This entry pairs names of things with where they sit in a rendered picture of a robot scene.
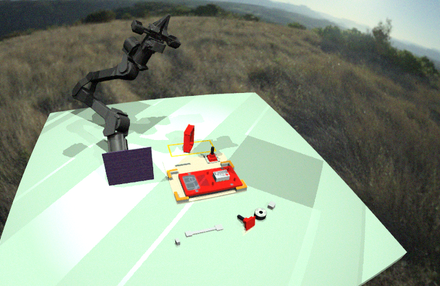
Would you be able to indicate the black toy car wheel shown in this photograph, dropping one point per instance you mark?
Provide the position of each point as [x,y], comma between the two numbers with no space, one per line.
[260,214]

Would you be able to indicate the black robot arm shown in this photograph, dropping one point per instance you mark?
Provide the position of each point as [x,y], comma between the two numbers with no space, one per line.
[117,120]

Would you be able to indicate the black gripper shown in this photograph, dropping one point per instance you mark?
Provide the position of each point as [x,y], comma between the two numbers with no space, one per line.
[153,31]

